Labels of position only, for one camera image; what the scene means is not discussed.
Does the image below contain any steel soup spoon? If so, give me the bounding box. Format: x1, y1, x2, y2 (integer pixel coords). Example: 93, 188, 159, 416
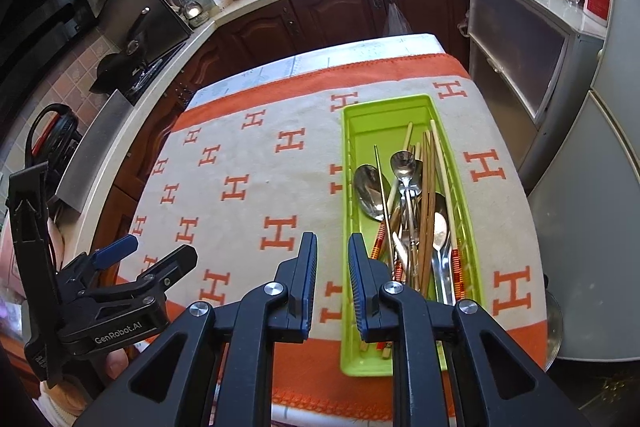
432, 193, 456, 306

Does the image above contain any bamboo chopstick red-striped end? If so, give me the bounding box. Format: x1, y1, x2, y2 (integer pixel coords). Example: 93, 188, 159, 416
430, 119, 465, 303

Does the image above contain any brown wooden chopstick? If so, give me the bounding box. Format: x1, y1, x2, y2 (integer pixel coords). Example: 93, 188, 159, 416
420, 130, 436, 297

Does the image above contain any lime green plastic utensil tray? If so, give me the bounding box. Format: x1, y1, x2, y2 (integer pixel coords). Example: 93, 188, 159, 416
340, 94, 485, 377

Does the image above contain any large steel spoon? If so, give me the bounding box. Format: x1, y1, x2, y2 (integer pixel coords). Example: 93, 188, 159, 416
354, 163, 396, 278

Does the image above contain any small steel spoon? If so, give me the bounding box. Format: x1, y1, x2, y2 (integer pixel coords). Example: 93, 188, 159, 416
390, 150, 416, 260

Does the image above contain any person's left hand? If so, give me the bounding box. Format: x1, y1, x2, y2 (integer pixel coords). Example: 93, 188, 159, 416
40, 349, 129, 416

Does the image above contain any white orange H-pattern cloth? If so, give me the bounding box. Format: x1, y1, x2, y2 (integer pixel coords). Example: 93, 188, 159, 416
118, 54, 547, 426

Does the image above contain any black gas stove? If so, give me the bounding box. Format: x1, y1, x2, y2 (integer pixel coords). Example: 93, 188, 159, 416
89, 0, 194, 105

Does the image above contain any grey refrigerator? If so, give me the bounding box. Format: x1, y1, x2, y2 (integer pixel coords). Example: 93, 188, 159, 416
528, 0, 639, 362

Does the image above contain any dark glass cabinet appliance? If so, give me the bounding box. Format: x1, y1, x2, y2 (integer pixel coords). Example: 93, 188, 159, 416
462, 0, 576, 128

